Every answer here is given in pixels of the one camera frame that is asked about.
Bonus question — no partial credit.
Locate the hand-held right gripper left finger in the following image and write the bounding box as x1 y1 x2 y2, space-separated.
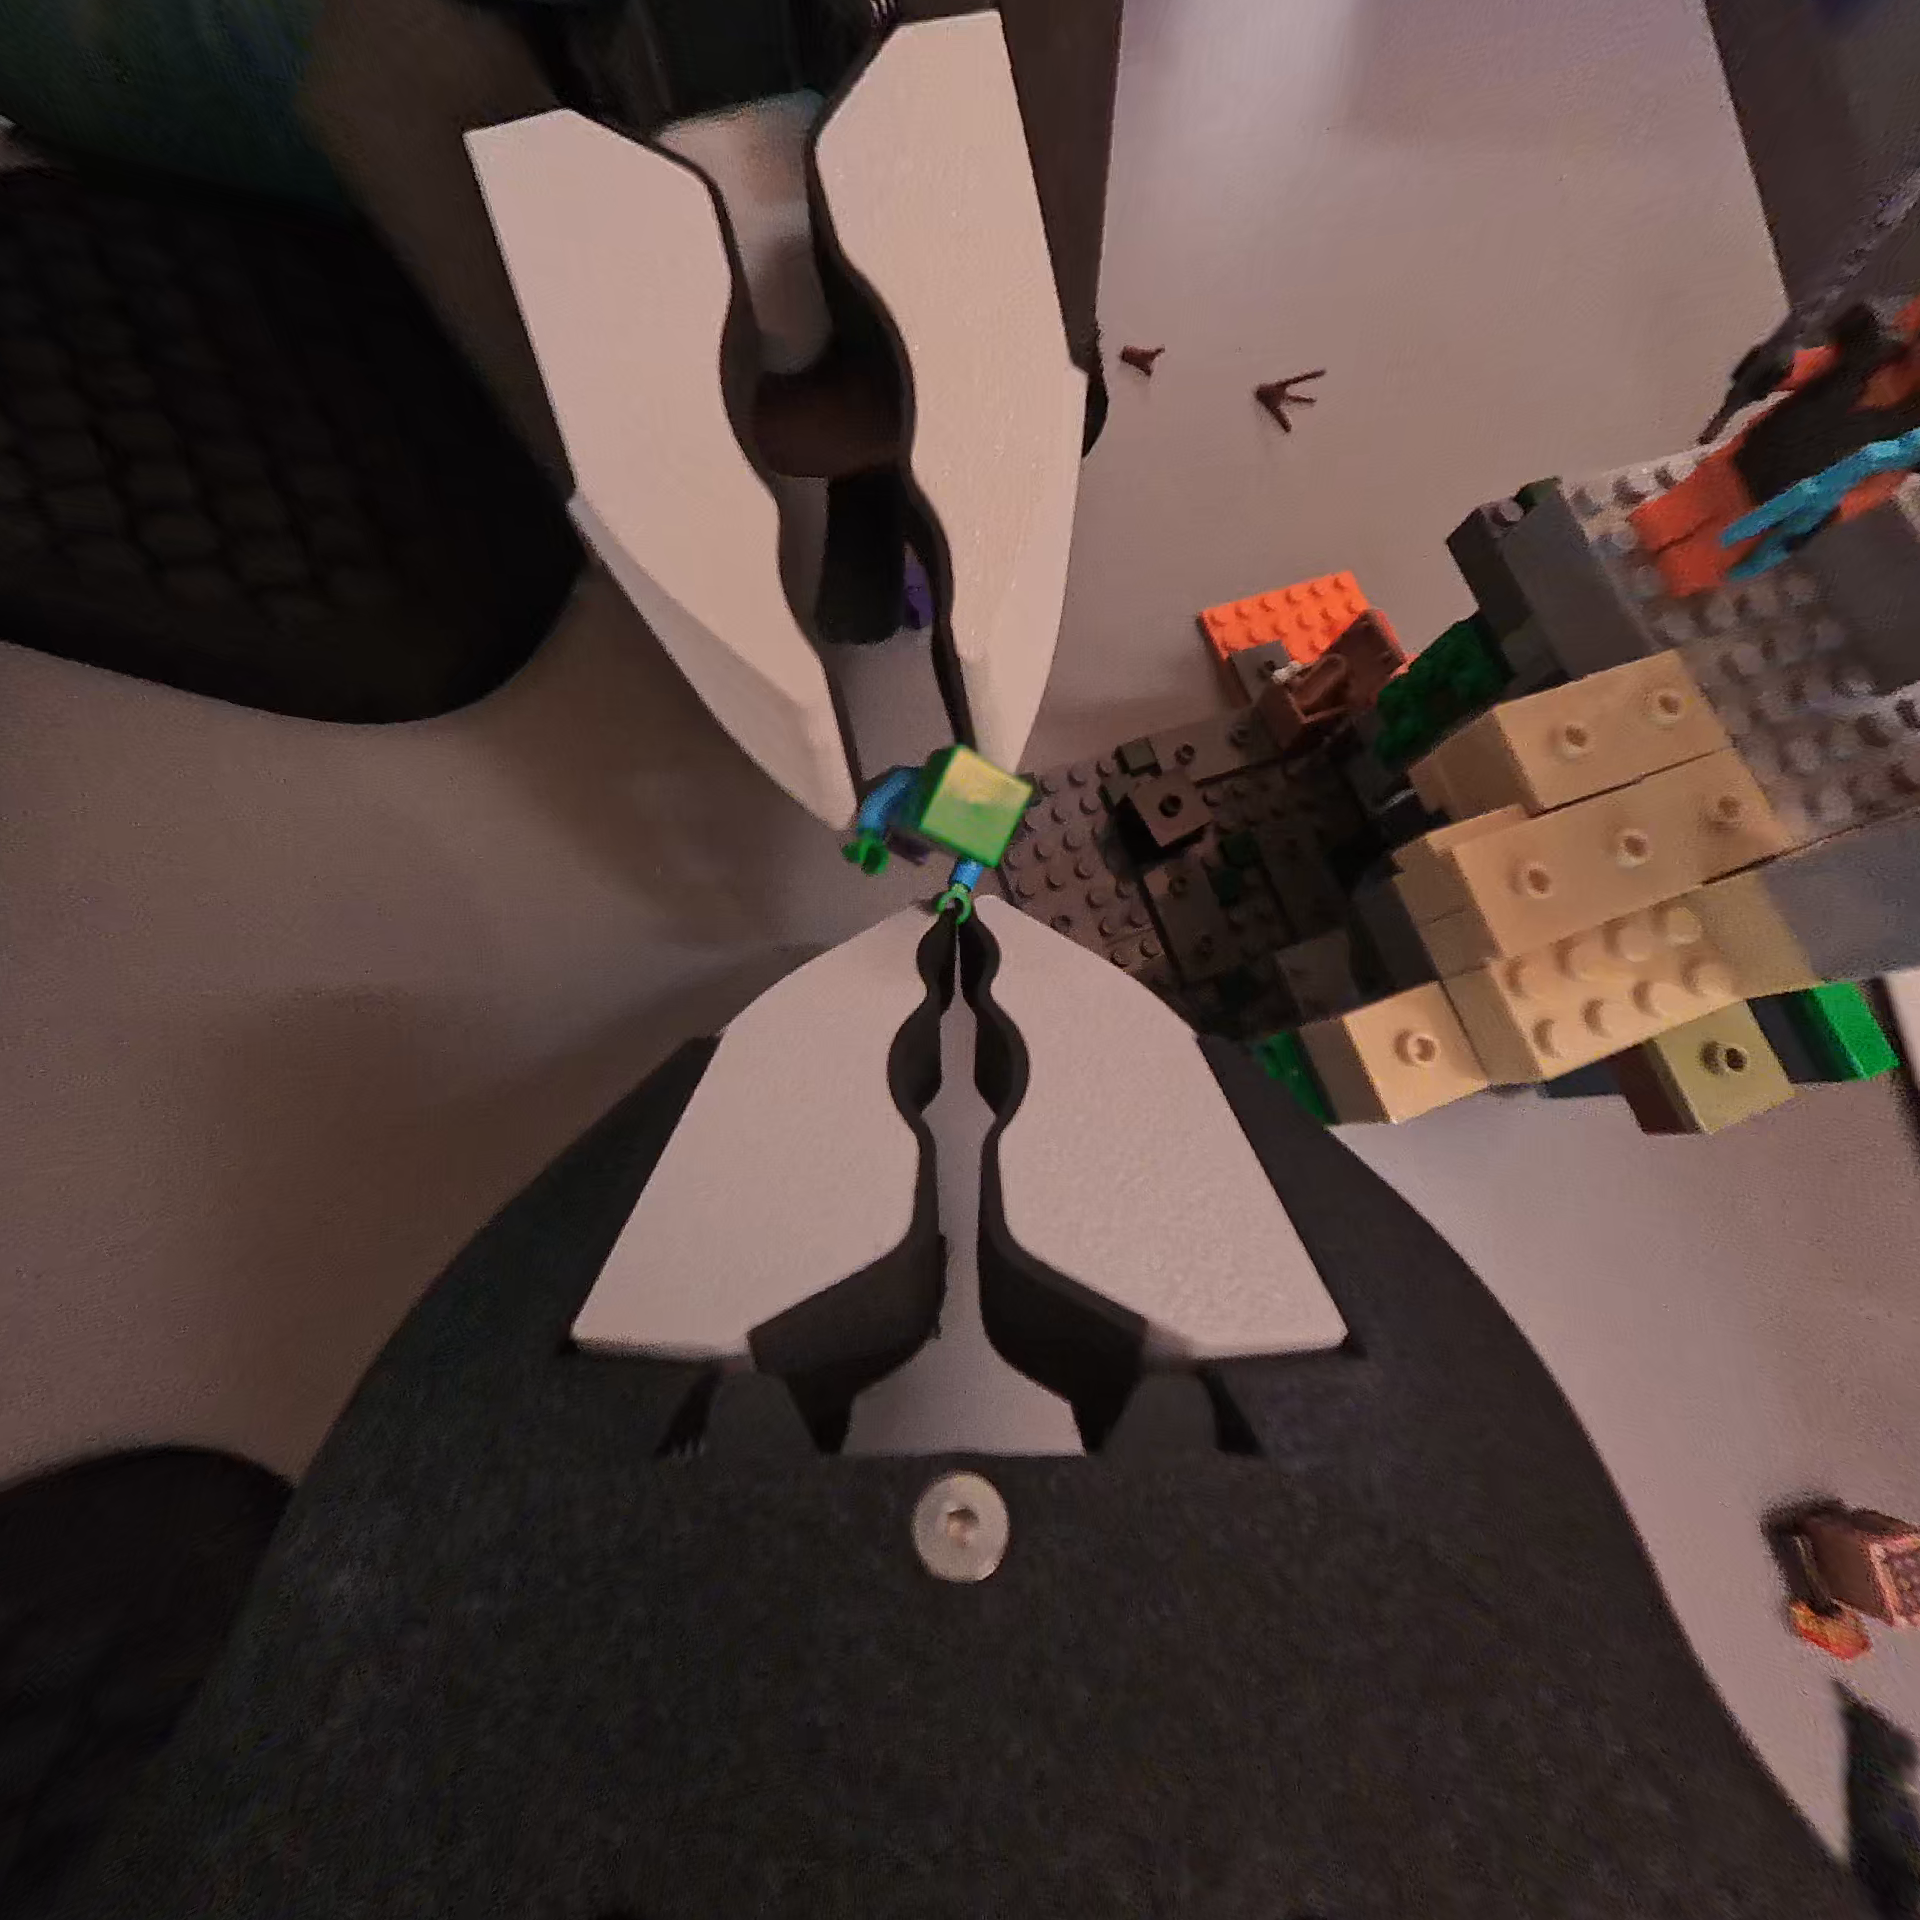
569 909 953 1402

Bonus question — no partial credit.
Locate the blue green zombie minifigure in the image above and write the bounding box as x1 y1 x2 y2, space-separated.
844 551 1040 921

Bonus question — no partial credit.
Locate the small brown brick crate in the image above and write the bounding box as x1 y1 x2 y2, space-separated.
1766 1500 1920 1664

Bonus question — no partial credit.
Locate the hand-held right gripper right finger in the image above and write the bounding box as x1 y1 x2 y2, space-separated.
959 900 1345 1413

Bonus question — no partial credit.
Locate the dark cloth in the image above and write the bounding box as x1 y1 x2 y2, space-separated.
0 1445 294 1920

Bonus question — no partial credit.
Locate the orange toy minifigure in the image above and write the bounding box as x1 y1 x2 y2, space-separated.
1628 298 1920 600

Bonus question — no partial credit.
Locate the grey desk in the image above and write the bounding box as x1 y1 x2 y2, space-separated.
0 0 1920 1920

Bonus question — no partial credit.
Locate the toy brick building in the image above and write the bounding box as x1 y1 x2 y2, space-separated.
996 0 1920 1143

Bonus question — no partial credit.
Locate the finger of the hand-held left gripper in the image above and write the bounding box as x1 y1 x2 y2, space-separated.
806 12 1094 788
462 106 860 833

